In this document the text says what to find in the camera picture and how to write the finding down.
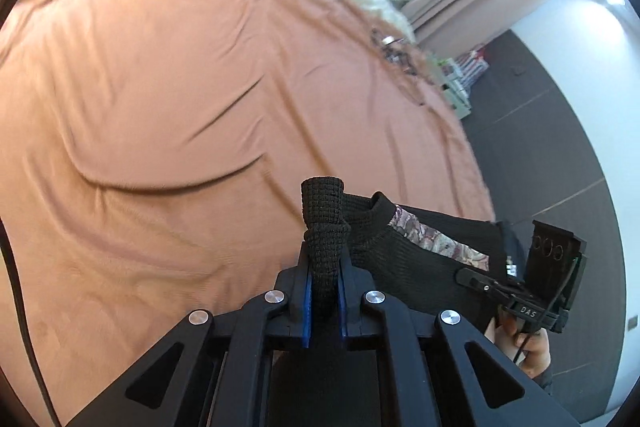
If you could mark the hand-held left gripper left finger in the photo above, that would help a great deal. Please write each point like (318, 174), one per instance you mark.
(306, 312)

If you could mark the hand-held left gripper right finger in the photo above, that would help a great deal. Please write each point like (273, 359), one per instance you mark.
(342, 312)

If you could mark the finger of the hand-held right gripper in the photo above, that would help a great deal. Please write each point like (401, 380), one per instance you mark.
(492, 287)

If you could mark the black shirt with floral trim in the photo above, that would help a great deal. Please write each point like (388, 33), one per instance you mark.
(410, 267)

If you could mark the person's right forearm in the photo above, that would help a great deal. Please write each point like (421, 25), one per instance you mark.
(544, 381)

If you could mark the person's right hand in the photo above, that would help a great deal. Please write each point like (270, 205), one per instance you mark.
(535, 352)

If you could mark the striped gift bag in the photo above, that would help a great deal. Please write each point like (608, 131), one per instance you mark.
(477, 62)

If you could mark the orange bed blanket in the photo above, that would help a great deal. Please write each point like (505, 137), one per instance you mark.
(150, 107)

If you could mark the wall socket plate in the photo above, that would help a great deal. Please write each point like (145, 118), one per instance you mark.
(518, 70)

